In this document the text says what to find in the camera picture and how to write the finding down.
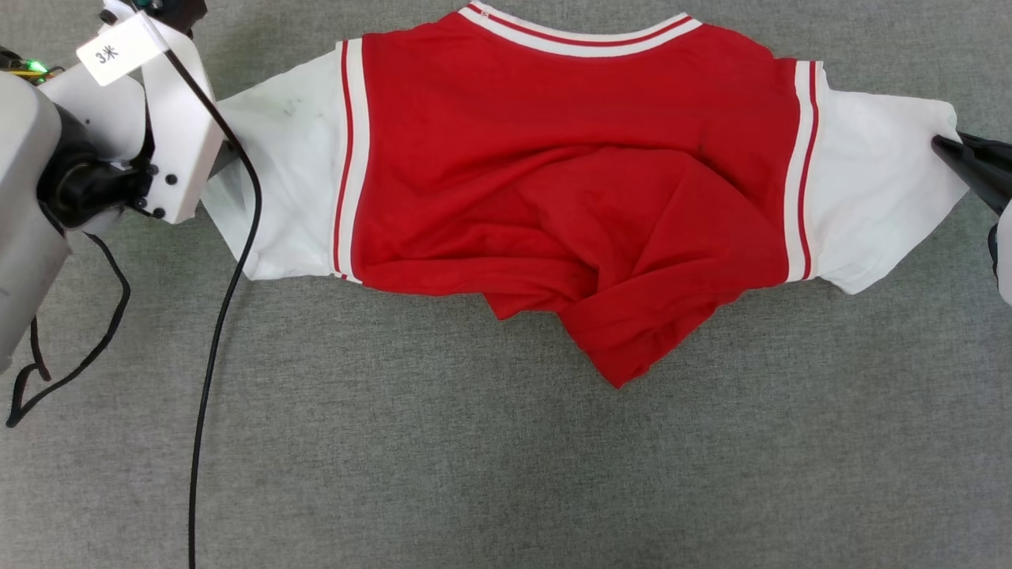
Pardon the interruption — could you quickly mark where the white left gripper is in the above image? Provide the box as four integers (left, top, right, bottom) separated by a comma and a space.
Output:
38, 12, 228, 226

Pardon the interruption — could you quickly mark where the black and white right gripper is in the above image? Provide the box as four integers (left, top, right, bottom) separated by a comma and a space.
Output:
931, 132, 1012, 307

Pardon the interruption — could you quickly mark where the red and white jersey garment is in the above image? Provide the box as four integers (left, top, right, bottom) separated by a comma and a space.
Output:
202, 0, 972, 390

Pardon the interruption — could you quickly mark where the white cable label tag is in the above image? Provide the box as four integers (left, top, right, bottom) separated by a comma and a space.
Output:
76, 14, 172, 87

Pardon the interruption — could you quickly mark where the thin black looping cable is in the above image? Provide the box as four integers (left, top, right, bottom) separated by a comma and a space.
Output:
6, 233, 132, 429

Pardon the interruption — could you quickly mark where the thick black cable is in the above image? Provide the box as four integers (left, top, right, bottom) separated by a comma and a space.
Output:
162, 47, 262, 569

